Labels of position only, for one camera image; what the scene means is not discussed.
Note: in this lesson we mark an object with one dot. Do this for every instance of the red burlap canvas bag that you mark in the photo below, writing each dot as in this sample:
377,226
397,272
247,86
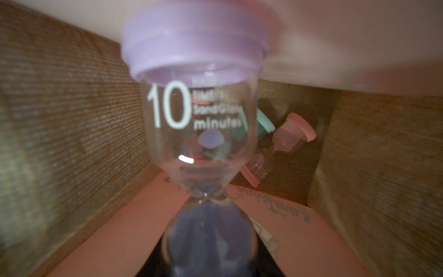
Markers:
72,151

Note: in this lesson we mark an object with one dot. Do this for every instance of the pink hourglass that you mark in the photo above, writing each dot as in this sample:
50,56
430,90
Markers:
290,136

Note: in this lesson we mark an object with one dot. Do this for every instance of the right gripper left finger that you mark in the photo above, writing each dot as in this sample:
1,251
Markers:
155,265

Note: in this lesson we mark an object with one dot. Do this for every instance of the purple hourglass front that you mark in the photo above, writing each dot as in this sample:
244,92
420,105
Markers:
197,64

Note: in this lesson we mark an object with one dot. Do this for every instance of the green hourglass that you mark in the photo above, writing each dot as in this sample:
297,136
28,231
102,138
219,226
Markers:
264,126

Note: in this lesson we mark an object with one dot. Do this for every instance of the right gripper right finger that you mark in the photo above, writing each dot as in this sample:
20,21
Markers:
265,263

